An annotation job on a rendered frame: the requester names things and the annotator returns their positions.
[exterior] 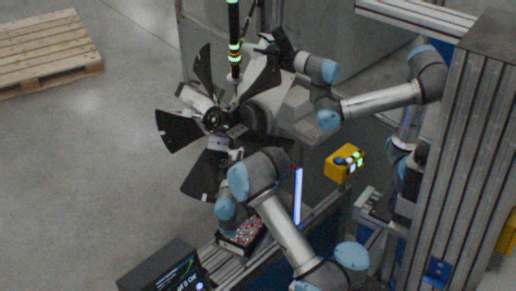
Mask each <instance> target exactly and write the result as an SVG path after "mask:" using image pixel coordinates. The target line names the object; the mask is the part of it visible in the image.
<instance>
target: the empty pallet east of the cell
mask: <svg viewBox="0 0 516 291"><path fill-rule="evenodd" d="M67 32H68V33H67ZM0 33H1V34H0V87H6V86H9V85H13V84H16V83H20V85H21V87H20V88H18V89H14V90H11V91H7V92H5V93H1V94H0V101H4V100H7V99H11V98H14V97H16V96H19V95H23V94H27V93H33V92H37V91H40V90H44V89H47V88H51V87H57V86H60V85H63V84H66V83H69V82H73V81H76V80H81V79H85V78H89V77H92V76H97V75H99V74H103V73H104V68H103V64H102V60H101V57H100V54H99V52H98V51H97V49H96V47H95V46H94V44H93V43H92V41H91V39H90V37H89V35H88V33H87V31H86V29H84V25H82V23H81V19H80V18H79V16H78V15H77V13H76V11H75V9H74V8H69V9H65V10H62V11H57V12H53V13H50V14H46V15H41V16H38V17H31V18H23V19H21V20H16V21H12V22H8V23H5V24H1V25H0ZM60 34H61V35H60ZM56 35H58V36H56ZM53 36H54V37H53ZM50 37H51V38H50ZM80 66H84V68H85V69H84V70H83V71H81V72H78V73H74V74H71V75H68V76H62V77H58V78H55V79H53V80H49V81H46V82H39V80H38V77H40V76H47V75H51V74H54V73H58V72H61V71H64V70H70V69H74V68H78V67H80Z"/></svg>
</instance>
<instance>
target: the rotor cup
mask: <svg viewBox="0 0 516 291"><path fill-rule="evenodd" d="M223 110H226V111H223ZM229 110H230V107H229V108H221V107H218V106H213V107H210V108H209V109H207V110H206V111H205V113H204V115H203V119H202V125H203V127H204V128H205V130H206V131H207V132H208V133H210V134H215V135H218V136H226V137H229V140H232V139H233V138H231V137H230V136H227V135H226V132H227V131H228V130H229V129H231V128H232V127H234V126H235V125H237V124H244V120H243V116H242V114H241V112H240V111H238V110H236V111H234V112H233V113H232V114H231V112H229ZM230 114H231V115H230ZM212 118H215V119H216V120H215V121H214V122H212ZM224 125H227V126H228V128H227V127H224Z"/></svg>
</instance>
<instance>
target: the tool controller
mask: <svg viewBox="0 0 516 291"><path fill-rule="evenodd" d="M199 282H202V283H203V287H202V288H201V289H196V288H195V287H196V285H197V283H199ZM115 284H116V285H117V286H118V289H119V291H168V290H169V288H173V291H206V290H207V289H209V286H208V283H207V281H206V278H205V274H204V268H203V266H202V264H201V261H200V258H199V255H198V253H197V250H196V248H195V247H194V246H192V245H191V244H188V243H186V242H185V241H183V240H181V239H179V238H178V237H176V238H175V239H173V240H172V241H170V242H169V243H167V244H166V245H165V246H163V247H162V248H160V249H159V250H157V251H156V253H154V254H151V255H150V256H149V257H147V258H146V259H145V260H144V261H143V262H141V263H140V264H138V265H137V266H135V267H134V268H133V269H132V270H131V271H129V272H128V273H127V274H125V275H123V276H122V277H120V278H119V279H118V280H116V281H115Z"/></svg>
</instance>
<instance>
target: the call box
mask: <svg viewBox="0 0 516 291"><path fill-rule="evenodd" d="M358 150H359V148H356V147H354V146H352V145H351V144H349V143H347V144H345V145H344V146H342V147H341V148H338V150H337V151H336V152H334V153H333V154H332V155H330V156H329V157H328V158H327V159H326V160H325V169H324V174H325V175H326V176H327V177H329V178H330V179H332V180H334V181H336V182H337V183H338V184H340V185H342V184H344V183H345V182H346V181H347V180H349V179H350V177H351V176H352V175H354V174H355V173H356V172H359V171H360V170H361V169H362V167H363V163H364V161H363V162H362V164H361V165H360V166H358V167H357V168H356V169H354V170H353V171H352V172H350V173H349V174H348V175H346V171H347V170H348V169H351V166H352V165H354V164H355V163H356V162H357V161H359V160H361V159H362V158H363V157H364V156H365V152H364V151H362V153H361V154H359V155H358V156H357V157H356V158H354V159H352V160H351V161H350V162H349V161H348V159H349V158H350V157H351V156H352V155H353V154H354V153H356V152H357V151H358ZM353 156H354V155H353ZM336 157H342V158H343V159H344V162H347V163H348V165H347V166H344V165H343V163H344V162H343V163H342V164H337V163H335V161H334V159H335V158H336ZM350 159H351V158H350Z"/></svg>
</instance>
